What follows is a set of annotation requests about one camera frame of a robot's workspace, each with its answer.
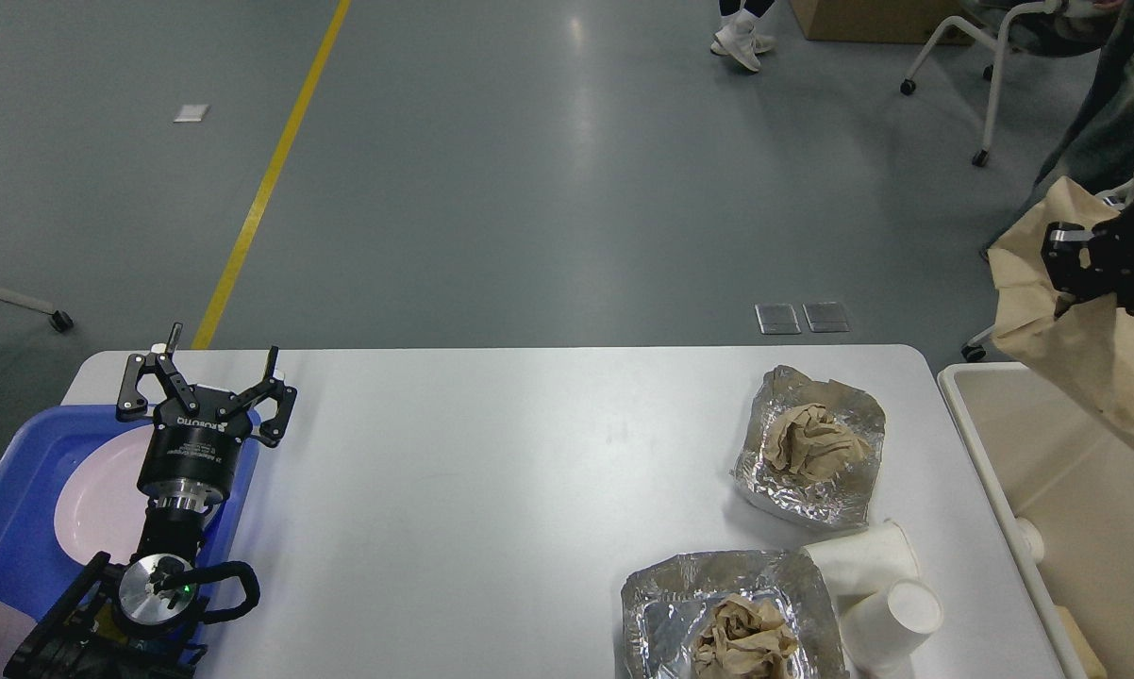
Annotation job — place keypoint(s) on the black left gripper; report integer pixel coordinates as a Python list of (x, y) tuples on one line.
[(194, 448)]

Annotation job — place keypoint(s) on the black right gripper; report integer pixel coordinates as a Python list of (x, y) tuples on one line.
[(1110, 246)]

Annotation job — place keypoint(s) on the brown paper bag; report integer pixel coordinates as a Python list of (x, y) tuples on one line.
[(1086, 350)]

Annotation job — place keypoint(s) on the pink plate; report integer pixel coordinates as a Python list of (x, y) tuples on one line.
[(101, 508)]

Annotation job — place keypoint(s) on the foil sheet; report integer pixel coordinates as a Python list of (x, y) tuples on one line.
[(668, 607), (838, 504)]

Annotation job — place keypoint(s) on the brown paper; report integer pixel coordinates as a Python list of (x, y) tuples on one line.
[(807, 442), (744, 638)]

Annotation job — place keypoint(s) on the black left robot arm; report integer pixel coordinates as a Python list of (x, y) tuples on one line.
[(141, 619)]

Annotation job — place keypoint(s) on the white chair right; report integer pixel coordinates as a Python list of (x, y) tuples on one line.
[(978, 346)]

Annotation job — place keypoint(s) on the white chair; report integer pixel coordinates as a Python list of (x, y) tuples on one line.
[(60, 320), (978, 346)]

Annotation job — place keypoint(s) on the white chair left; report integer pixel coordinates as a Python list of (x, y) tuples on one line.
[(60, 320)]

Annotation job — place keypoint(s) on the person in jeans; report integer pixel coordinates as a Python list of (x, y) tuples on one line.
[(1097, 149)]

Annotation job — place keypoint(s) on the beige plastic bin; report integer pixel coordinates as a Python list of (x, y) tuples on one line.
[(1061, 487)]

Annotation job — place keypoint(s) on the white chair background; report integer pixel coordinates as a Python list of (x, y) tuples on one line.
[(1046, 29)]

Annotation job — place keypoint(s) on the cardboard box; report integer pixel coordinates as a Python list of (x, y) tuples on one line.
[(882, 22)]

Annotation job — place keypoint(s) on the upper white paper cup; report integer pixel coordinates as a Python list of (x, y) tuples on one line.
[(863, 563)]

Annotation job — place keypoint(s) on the white paper cup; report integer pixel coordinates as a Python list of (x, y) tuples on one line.
[(880, 632), (863, 563)]

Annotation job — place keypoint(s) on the lower white paper cup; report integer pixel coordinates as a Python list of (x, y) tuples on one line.
[(880, 632)]

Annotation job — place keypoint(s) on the person with white sneakers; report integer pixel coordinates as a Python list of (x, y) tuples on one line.
[(739, 36)]

